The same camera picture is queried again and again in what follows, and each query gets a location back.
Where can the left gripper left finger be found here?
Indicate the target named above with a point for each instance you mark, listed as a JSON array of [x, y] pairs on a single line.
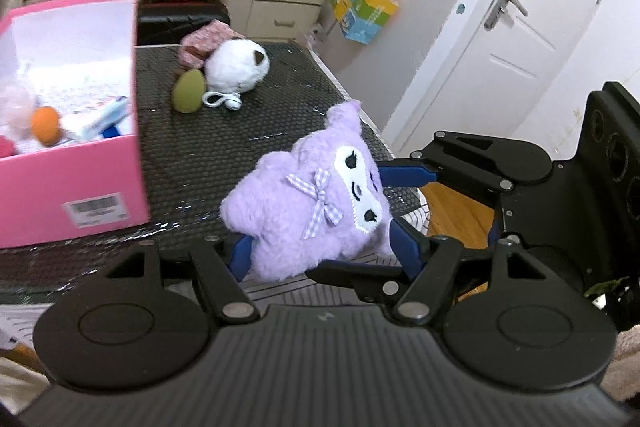
[[218, 292]]

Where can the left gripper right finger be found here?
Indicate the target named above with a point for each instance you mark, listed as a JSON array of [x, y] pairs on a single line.
[[430, 263]]

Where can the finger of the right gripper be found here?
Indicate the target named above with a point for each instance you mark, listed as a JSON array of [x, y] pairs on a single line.
[[483, 161], [377, 284]]

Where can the purple plush toy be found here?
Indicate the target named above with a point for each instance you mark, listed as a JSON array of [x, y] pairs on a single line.
[[322, 200]]

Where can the green makeup sponge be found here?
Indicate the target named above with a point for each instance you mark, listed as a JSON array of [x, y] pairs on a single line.
[[186, 95]]

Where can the white round plush toy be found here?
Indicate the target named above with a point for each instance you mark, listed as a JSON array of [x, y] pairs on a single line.
[[236, 67]]

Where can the orange makeup sponge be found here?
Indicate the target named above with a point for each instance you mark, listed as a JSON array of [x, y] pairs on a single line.
[[45, 125]]

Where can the pink strawberry plush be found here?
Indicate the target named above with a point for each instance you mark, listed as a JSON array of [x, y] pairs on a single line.
[[7, 147]]

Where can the white mesh bath pouf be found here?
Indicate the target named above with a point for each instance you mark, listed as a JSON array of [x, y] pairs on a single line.
[[15, 111]]

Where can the white door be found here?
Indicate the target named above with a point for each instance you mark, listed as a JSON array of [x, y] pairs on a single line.
[[488, 81]]

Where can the pink cardboard box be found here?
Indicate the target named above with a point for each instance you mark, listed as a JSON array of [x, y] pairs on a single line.
[[69, 69]]

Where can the black suitcase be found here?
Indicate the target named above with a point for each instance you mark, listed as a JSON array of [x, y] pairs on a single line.
[[167, 22]]

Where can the silver door handle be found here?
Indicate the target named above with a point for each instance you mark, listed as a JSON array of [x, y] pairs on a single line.
[[500, 7]]

